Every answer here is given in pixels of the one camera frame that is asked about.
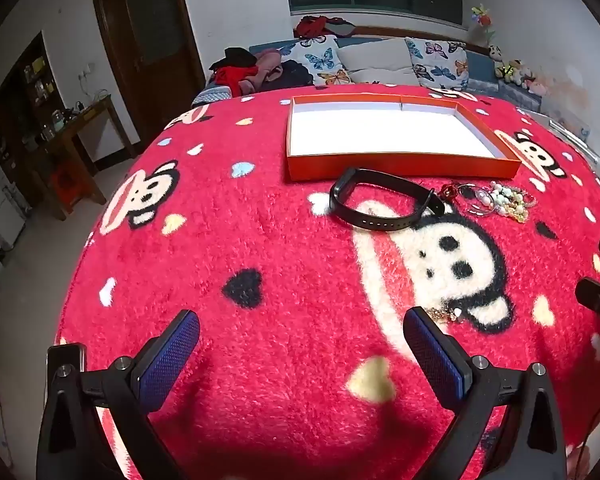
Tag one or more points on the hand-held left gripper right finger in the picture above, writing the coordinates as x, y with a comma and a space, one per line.
437, 360

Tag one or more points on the group of plush toys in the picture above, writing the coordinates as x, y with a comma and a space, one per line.
515, 72

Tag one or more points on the red monkey print blanket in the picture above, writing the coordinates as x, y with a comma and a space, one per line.
280, 260

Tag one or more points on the orange shallow cardboard box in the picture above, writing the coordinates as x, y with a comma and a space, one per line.
380, 127

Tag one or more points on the colourful toy flower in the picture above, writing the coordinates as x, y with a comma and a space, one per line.
482, 17

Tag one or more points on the gold dangle earring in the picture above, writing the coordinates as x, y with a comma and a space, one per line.
445, 314

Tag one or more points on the blue sofa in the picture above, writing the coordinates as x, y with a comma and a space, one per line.
480, 67

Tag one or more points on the butterfly print pillow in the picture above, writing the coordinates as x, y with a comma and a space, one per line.
442, 62
322, 62

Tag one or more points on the black smart band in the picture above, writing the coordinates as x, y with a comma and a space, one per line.
375, 222

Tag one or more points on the dark shelf cabinet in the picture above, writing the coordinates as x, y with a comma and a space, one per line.
22, 90

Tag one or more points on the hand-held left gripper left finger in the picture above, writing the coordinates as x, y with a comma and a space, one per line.
172, 355

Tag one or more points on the dark wooden door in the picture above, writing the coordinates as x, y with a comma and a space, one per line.
147, 35

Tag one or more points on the red clothes bundle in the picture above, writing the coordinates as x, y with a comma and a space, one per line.
320, 25

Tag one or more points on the red knot charm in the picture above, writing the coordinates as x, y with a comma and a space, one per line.
447, 191

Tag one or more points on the pile of dark clothes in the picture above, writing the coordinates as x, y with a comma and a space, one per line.
260, 70

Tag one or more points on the silver hoop earring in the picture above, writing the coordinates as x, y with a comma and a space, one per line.
461, 197
485, 212

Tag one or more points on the plain beige pillow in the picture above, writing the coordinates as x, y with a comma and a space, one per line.
377, 60

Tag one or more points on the wooden side table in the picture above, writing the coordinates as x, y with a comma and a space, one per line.
75, 135

